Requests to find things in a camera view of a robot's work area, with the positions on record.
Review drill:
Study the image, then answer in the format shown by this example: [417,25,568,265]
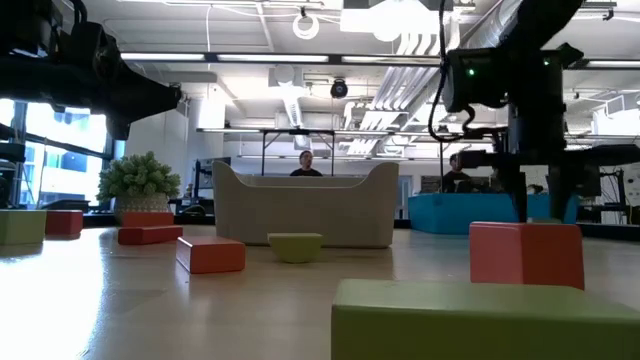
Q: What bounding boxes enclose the silver ventilation duct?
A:
[459,0,524,51]

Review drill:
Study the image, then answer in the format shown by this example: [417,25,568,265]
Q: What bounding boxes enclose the orange rectangular wooden block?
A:
[121,211,176,229]
[175,235,247,275]

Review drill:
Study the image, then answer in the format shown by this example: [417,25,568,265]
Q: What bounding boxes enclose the blue plastic bin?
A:
[407,192,581,236]

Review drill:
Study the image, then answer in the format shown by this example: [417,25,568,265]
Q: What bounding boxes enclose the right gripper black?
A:
[458,107,604,224]

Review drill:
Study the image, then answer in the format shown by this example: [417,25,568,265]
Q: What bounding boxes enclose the grey plastic bin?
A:
[211,159,401,250]

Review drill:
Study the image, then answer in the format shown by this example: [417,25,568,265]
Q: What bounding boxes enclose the white printed poster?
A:
[623,163,640,207]

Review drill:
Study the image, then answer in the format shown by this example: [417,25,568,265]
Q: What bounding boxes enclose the white ceiling light strip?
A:
[584,59,640,69]
[341,54,442,65]
[119,52,206,63]
[215,53,330,64]

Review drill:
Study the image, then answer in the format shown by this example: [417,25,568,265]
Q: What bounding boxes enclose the long thin red block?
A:
[117,224,185,246]

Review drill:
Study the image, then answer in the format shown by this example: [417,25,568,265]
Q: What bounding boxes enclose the red wooden cube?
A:
[44,209,85,237]

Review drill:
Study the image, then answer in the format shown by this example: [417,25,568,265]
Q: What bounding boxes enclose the black aluminium table frame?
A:
[82,212,640,241]

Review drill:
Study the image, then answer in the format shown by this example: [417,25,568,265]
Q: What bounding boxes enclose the black round ceiling camera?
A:
[329,78,350,100]

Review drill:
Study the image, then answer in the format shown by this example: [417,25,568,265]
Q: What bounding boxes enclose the large office window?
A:
[0,97,126,209]

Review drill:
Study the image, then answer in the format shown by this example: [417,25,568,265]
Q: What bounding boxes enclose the black equipment stand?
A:
[597,168,629,225]

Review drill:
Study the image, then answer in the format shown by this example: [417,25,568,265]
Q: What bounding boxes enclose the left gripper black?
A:
[69,58,182,142]

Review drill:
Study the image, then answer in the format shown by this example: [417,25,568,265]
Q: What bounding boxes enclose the green bowl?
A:
[266,232,325,265]

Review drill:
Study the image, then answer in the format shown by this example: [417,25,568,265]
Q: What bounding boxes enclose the green plant in white pot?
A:
[96,151,182,226]

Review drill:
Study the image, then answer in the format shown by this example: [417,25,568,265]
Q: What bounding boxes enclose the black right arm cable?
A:
[427,0,476,145]

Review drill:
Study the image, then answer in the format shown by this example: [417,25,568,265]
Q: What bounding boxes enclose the white ceiling ring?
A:
[292,12,321,41]

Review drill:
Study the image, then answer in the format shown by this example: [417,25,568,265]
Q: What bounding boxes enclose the black metal frame stand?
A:
[259,128,336,177]

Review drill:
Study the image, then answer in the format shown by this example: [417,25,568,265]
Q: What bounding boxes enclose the orange wooden cube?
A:
[468,221,586,291]

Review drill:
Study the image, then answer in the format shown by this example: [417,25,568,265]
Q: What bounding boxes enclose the person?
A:
[441,152,474,194]
[289,149,324,178]

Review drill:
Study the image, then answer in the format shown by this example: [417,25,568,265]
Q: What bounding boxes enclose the green rectangular wooden block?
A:
[0,208,48,247]
[329,278,640,360]

